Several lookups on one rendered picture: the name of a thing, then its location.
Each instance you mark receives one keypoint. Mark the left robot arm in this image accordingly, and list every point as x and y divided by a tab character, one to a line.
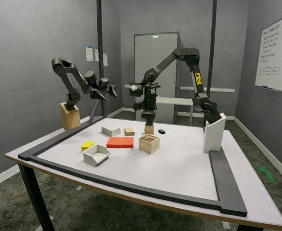
191	56

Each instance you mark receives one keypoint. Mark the yellow block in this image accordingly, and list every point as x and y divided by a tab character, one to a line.
87	145

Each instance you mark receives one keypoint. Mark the grey open bin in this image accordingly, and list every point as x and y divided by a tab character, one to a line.
95	154

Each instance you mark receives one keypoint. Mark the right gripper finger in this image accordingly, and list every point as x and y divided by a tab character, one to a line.
113	93
99	96

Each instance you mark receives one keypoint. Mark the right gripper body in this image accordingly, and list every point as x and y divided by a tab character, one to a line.
103	90

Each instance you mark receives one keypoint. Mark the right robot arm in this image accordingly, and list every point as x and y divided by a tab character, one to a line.
61	67

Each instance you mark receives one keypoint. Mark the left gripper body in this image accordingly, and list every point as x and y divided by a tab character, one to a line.
150	106

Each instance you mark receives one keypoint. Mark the red flat rectangular slab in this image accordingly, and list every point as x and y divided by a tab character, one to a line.
120	142

